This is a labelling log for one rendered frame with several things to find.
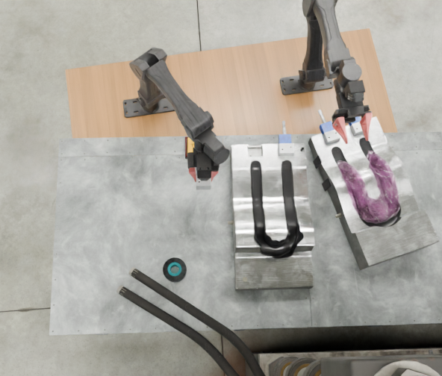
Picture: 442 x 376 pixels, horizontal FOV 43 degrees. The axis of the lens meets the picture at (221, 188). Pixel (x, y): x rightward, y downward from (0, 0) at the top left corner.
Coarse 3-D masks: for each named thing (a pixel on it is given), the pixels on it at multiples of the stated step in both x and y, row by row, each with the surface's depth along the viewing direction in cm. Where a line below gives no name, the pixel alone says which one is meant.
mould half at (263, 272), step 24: (264, 144) 199; (240, 168) 197; (264, 168) 197; (240, 192) 195; (264, 192) 195; (240, 216) 190; (240, 240) 185; (312, 240) 186; (240, 264) 190; (264, 264) 191; (288, 264) 191; (240, 288) 188; (264, 288) 189; (288, 288) 192
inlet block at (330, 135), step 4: (320, 112) 206; (320, 116) 206; (324, 120) 206; (324, 124) 204; (328, 124) 204; (320, 128) 206; (324, 128) 204; (328, 128) 204; (332, 128) 204; (324, 132) 203; (328, 132) 202; (332, 132) 202; (336, 132) 202; (324, 136) 203; (328, 136) 202; (332, 136) 202; (336, 136) 202; (328, 140) 201; (332, 140) 202; (336, 140) 203
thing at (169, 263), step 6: (174, 258) 193; (168, 264) 192; (174, 264) 192; (180, 264) 192; (168, 270) 192; (180, 270) 192; (186, 270) 192; (168, 276) 191; (174, 276) 191; (180, 276) 191
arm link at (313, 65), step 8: (312, 8) 183; (312, 16) 185; (312, 24) 187; (312, 32) 190; (320, 32) 190; (312, 40) 192; (320, 40) 192; (312, 48) 194; (320, 48) 195; (312, 56) 196; (320, 56) 197; (304, 64) 202; (312, 64) 198; (320, 64) 199; (312, 72) 200; (320, 72) 201; (304, 80) 206; (312, 80) 203; (320, 80) 203
